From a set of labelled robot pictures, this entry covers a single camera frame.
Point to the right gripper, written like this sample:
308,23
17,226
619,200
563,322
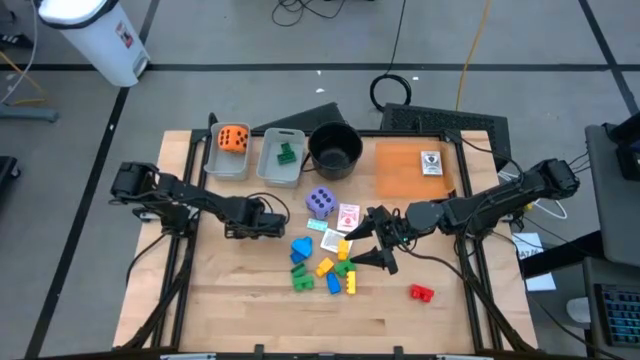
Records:
390,230

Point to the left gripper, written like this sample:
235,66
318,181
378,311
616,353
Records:
255,231

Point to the yellow toy block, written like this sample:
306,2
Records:
324,267
343,250

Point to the light blue toy block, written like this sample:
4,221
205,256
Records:
303,245

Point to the purple foam die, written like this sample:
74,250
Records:
321,202

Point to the orange foam die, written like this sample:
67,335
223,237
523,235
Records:
232,139

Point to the white bordered card box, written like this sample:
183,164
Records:
432,163

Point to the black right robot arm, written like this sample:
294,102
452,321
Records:
500,205

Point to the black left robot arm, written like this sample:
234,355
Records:
175,192

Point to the red playing card box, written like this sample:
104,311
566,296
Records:
348,218

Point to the white framed card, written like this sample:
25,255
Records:
330,240

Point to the small dark blue block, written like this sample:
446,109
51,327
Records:
297,257

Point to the small teal card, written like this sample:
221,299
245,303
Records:
317,225

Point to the grey plastic bin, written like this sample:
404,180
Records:
282,175
225,167

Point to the large green toy block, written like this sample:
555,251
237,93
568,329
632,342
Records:
303,283

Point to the red toy block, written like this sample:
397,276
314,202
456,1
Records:
421,293

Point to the orange plastic tray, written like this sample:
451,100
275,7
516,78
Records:
400,172

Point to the black plastic bucket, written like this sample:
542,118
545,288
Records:
335,155

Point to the black table clamp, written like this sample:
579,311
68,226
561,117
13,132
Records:
259,349
398,350

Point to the black triangular panel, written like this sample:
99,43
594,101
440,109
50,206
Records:
310,117

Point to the black perforated panel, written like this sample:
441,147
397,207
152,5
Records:
450,122

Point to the white paper sheet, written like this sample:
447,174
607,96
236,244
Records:
530,242

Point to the white computer mouse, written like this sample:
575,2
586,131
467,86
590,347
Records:
579,310

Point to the dark keyboard desk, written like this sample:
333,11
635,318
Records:
600,272

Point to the grey desk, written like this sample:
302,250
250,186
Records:
607,210

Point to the white trash bin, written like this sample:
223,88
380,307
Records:
100,40

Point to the grey floor base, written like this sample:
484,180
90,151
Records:
30,114

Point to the black floor object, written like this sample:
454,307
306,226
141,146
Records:
7,172

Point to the backlit keyboard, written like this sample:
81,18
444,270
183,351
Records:
622,315

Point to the black desk device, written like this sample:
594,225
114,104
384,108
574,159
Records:
630,150

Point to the silver bracket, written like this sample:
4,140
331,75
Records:
464,357
187,357

